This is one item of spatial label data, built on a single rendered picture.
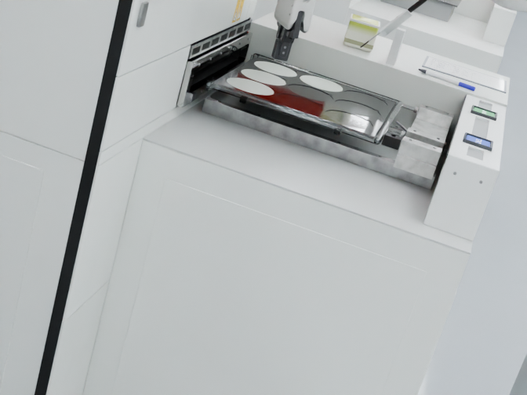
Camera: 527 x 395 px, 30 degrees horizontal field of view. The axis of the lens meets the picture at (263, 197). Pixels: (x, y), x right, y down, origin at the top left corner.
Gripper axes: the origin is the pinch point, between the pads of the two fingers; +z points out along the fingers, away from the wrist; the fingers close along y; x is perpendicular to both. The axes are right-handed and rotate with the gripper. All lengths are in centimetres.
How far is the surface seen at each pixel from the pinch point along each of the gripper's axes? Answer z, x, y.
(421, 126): 9.9, -35.4, -4.6
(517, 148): 98, -282, 286
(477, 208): 10, -24, -50
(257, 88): 8.0, 4.6, -4.5
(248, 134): 15.9, 6.3, -10.7
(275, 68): 8.0, -5.9, 15.0
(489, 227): 98, -185, 155
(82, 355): 61, 34, -27
